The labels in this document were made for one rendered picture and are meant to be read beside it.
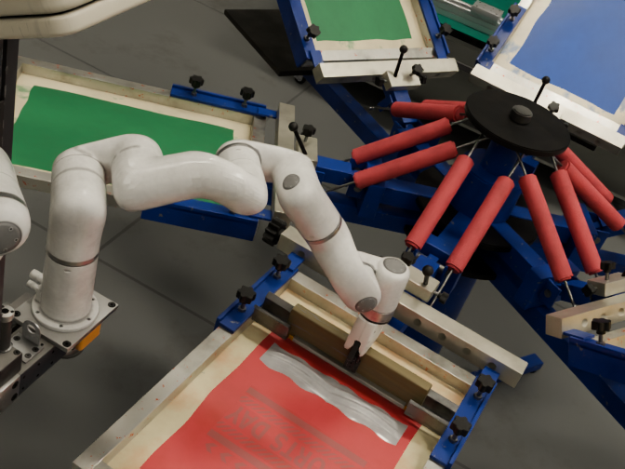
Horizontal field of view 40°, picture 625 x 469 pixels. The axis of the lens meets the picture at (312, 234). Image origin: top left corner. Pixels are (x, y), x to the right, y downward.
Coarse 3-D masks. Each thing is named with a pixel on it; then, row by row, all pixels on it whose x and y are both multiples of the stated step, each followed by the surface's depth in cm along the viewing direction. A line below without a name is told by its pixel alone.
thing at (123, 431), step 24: (288, 288) 217; (312, 288) 214; (336, 312) 213; (216, 336) 193; (384, 336) 209; (192, 360) 186; (408, 360) 208; (432, 360) 206; (168, 384) 179; (456, 384) 204; (144, 408) 173; (120, 432) 167; (96, 456) 161
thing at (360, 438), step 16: (352, 384) 197; (368, 400) 195; (384, 400) 196; (320, 416) 188; (336, 416) 189; (400, 416) 194; (336, 432) 185; (352, 432) 187; (368, 432) 188; (416, 432) 191; (352, 448) 183; (368, 448) 184; (384, 448) 186; (400, 448) 187; (368, 464) 181; (384, 464) 182
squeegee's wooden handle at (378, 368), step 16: (288, 320) 198; (304, 320) 196; (320, 320) 196; (304, 336) 198; (320, 336) 196; (336, 336) 193; (336, 352) 195; (368, 352) 192; (368, 368) 193; (384, 368) 191; (400, 368) 190; (384, 384) 193; (400, 384) 190; (416, 384) 188; (416, 400) 190
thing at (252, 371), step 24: (312, 360) 200; (240, 384) 189; (264, 384) 190; (288, 384) 192; (216, 408) 182; (288, 408) 187; (312, 408) 189; (192, 432) 175; (168, 456) 170; (192, 456) 171
